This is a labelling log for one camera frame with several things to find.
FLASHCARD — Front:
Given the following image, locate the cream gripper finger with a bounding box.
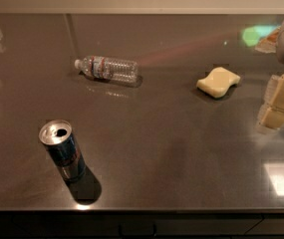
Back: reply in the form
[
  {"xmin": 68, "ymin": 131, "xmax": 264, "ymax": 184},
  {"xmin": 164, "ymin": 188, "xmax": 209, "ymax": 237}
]
[
  {"xmin": 257, "ymin": 75, "xmax": 280, "ymax": 121},
  {"xmin": 260, "ymin": 70, "xmax": 284, "ymax": 130}
]

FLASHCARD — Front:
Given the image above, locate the clear plastic water bottle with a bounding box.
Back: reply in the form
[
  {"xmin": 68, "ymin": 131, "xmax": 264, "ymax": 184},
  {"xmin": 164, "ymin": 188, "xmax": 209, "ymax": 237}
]
[{"xmin": 74, "ymin": 56, "xmax": 139, "ymax": 84}]

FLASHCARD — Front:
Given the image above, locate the yellow sponge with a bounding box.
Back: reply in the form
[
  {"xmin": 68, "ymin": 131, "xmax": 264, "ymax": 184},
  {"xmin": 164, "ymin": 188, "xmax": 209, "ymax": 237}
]
[{"xmin": 196, "ymin": 67, "xmax": 241, "ymax": 99}]

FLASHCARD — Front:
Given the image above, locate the blue silver drink can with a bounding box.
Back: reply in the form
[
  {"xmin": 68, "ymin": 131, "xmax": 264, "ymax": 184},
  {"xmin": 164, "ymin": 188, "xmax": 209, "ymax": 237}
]
[{"xmin": 39, "ymin": 119, "xmax": 86, "ymax": 182}]

